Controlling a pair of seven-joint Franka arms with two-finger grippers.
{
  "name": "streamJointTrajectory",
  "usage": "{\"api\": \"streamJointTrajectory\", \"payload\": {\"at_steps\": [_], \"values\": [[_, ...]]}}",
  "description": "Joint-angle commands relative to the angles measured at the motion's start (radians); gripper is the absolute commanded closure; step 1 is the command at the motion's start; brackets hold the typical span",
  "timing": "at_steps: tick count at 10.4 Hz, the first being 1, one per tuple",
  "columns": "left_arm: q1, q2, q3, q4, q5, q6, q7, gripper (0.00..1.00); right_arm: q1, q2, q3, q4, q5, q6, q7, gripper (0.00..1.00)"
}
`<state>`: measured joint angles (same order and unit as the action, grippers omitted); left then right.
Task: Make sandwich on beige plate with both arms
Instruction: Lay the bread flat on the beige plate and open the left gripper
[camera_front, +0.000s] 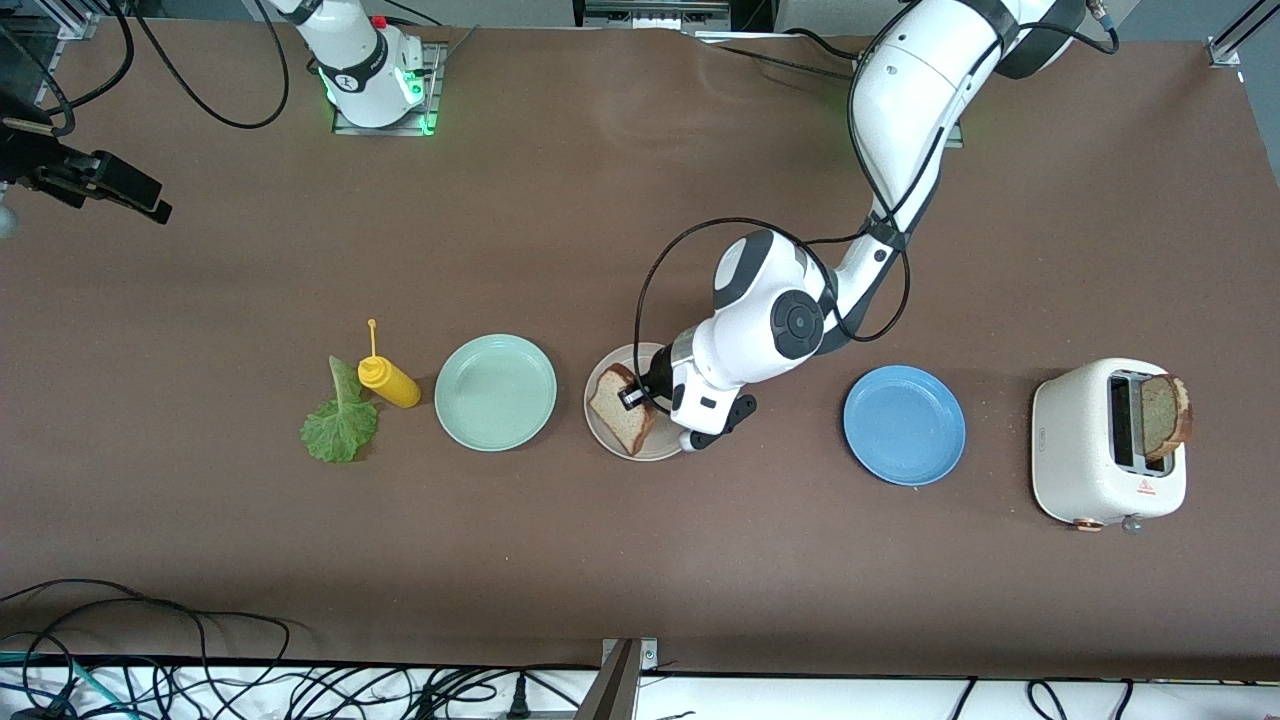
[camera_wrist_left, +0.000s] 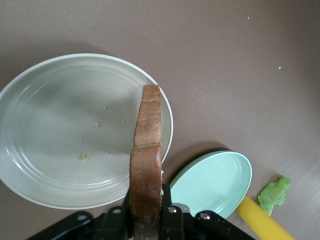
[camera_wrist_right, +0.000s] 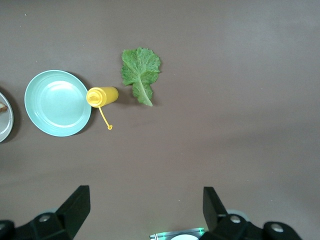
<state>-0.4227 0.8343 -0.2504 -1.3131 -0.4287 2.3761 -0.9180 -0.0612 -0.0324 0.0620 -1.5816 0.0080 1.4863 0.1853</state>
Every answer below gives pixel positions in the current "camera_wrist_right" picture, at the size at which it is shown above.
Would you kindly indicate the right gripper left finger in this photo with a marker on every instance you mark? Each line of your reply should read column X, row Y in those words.
column 75, row 212

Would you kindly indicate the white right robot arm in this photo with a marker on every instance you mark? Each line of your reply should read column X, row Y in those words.
column 185, row 238

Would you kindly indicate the yellow mustard squeeze bottle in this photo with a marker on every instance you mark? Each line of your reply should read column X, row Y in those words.
column 107, row 95

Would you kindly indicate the green lettuce leaf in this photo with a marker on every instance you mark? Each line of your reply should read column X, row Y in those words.
column 140, row 67

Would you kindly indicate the brown bread slice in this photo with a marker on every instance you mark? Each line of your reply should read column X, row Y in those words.
column 3, row 107

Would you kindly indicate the mint green plate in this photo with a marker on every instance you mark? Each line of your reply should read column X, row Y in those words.
column 57, row 103

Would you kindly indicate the beige plate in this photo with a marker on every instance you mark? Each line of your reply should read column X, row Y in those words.
column 6, row 125

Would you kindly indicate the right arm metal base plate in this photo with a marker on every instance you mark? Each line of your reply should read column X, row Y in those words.
column 160, row 235

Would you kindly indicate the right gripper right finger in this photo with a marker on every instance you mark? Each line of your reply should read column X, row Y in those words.
column 213, row 212

